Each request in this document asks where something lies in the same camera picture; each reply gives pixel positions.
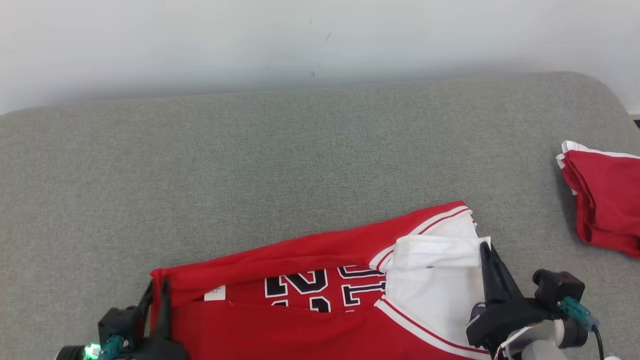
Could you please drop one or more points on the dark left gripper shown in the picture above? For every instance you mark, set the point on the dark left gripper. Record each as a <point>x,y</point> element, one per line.
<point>160,351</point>

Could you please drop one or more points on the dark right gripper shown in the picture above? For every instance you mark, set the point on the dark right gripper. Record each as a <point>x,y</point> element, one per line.
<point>500,322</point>

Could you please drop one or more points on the red and white shorts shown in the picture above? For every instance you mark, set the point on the red and white shorts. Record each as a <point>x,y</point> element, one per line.
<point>610,200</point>

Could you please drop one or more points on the red white number 23 jersey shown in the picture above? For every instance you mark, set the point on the red white number 23 jersey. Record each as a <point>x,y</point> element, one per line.
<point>310,250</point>

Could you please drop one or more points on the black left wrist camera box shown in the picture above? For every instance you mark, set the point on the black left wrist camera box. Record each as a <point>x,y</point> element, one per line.
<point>117,322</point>

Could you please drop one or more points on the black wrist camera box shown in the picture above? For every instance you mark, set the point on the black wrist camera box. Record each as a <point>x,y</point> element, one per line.
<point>557,287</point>
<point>117,322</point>

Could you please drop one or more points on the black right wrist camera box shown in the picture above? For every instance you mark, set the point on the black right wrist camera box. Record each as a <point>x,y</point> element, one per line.
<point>557,287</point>

